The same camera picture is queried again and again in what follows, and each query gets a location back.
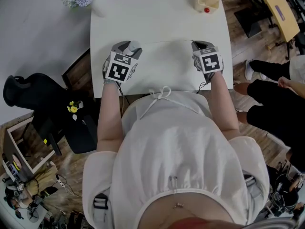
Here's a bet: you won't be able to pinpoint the white open wooden cabinet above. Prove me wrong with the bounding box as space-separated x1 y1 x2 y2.
4 116 58 174

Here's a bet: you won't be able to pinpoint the black camera rig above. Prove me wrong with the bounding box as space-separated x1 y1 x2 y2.
266 161 305 221

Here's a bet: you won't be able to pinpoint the person's left forearm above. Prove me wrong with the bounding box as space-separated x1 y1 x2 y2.
96 80 125 154

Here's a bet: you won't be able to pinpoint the grey harness strap with buckle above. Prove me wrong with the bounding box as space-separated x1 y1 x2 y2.
91 192 110 229
243 172 265 207

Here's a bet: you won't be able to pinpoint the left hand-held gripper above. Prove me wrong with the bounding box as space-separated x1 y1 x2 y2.
102 41 143 84

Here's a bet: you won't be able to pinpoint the purple flat strip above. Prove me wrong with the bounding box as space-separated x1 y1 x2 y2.
274 5 286 21

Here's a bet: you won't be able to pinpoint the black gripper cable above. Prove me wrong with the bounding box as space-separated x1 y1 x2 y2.
196 76 212 94
116 81 131 119

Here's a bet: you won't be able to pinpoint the white power strip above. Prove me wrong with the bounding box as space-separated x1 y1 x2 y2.
55 174 68 188

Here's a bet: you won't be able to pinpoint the person's right forearm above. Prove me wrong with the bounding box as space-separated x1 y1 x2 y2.
209 71 240 142

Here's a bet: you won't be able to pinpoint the tan cloth bag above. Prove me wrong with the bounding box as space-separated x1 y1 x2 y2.
30 166 58 195

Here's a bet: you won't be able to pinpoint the small yellow flower ornament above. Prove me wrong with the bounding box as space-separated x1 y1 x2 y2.
66 101 84 123

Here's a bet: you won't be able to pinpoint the person's white shirt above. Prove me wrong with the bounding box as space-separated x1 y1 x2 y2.
82 114 270 229

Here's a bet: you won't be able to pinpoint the small grey tripod stand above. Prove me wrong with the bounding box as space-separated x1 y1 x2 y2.
26 206 40 223

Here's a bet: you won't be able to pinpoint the black mesh office chair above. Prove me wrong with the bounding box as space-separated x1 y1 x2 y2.
2 73 99 155

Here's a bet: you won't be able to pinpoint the person's light drawstring trousers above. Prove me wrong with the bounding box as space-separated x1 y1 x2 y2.
121 86 213 138

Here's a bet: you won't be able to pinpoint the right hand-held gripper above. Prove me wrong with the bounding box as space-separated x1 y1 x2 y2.
191 41 224 81

